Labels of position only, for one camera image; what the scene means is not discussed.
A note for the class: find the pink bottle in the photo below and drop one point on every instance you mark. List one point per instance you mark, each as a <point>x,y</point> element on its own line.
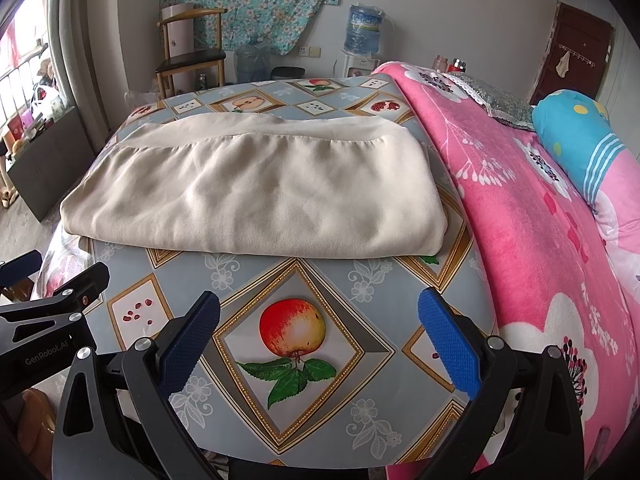
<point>440,64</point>

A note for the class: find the blue dotted pillow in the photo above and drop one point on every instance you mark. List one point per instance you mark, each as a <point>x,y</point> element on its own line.
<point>565,130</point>

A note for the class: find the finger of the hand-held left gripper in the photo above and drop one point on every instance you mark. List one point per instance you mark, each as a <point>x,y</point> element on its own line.
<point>92,282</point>
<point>22,266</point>

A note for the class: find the grey curtain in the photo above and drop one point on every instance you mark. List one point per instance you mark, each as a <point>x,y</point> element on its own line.
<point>85,50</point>

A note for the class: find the white plastic bag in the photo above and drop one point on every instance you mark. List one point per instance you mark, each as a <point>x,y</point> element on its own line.
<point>47,102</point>

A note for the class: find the black bin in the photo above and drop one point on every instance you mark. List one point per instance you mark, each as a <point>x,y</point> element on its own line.
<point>286,73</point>

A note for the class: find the floral wall cloth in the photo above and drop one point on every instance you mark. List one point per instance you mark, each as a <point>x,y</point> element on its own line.
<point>260,0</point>

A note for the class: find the dark brown door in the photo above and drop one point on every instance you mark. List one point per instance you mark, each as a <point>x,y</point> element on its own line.
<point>575,25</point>

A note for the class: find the clear plastic bag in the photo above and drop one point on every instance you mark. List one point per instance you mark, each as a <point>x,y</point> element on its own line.
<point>142,100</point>

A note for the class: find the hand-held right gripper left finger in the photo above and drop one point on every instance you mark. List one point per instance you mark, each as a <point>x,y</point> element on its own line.
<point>192,345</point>

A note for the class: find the small beige hanging cloth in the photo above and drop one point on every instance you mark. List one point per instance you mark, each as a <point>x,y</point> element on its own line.
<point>563,63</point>

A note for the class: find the white cylindrical container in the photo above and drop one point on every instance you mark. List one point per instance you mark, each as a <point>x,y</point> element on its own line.
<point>180,30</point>

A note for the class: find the white wall socket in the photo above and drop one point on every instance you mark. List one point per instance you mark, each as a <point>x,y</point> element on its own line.
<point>310,51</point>

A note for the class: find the dark grey cabinet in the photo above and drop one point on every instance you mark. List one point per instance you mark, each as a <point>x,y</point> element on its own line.
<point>55,170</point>

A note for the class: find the white water dispenser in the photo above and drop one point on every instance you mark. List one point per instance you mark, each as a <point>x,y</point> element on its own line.
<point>357,66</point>

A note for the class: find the fruit print tablecloth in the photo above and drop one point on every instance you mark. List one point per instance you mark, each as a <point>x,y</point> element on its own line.
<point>350,320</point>

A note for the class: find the pink floral blanket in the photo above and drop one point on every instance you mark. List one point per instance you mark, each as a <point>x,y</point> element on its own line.
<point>525,235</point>

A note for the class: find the empty clear water jug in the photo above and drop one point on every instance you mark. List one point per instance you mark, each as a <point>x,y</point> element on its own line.
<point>252,62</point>

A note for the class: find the beige jacket with black trim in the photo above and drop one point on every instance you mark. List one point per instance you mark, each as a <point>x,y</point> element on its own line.
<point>250,195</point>

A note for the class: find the wooden chair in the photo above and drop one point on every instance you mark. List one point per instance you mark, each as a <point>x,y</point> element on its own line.
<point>190,62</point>

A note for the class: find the silver cushion with lace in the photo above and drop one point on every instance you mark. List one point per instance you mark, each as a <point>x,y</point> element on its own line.
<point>495,100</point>

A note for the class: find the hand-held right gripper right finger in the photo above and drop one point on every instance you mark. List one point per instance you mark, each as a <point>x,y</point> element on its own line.
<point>450,347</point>

